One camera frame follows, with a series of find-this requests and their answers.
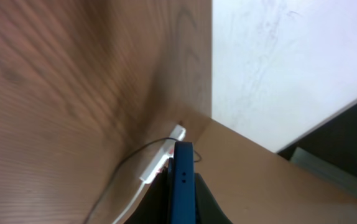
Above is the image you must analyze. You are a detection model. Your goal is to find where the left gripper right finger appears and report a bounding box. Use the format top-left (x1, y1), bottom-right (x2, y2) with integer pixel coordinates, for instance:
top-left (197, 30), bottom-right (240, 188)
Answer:
top-left (195, 173), bottom-right (232, 224)

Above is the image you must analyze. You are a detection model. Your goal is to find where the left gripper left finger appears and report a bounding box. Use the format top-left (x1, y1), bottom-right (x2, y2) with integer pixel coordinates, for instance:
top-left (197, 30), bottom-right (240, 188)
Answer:
top-left (124, 168), bottom-right (169, 224)

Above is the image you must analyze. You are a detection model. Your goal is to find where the blue Galaxy smartphone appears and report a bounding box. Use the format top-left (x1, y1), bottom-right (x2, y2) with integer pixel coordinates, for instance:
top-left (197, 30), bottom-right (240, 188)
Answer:
top-left (169, 141), bottom-right (196, 224)

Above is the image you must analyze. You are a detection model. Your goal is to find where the black charger cable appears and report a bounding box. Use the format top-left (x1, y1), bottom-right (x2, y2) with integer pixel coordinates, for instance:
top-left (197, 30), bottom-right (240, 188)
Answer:
top-left (81, 137), bottom-right (203, 224)

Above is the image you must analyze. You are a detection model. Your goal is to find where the white power strip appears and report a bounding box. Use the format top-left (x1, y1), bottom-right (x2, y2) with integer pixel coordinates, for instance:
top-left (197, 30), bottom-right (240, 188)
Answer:
top-left (140, 124), bottom-right (187, 184)

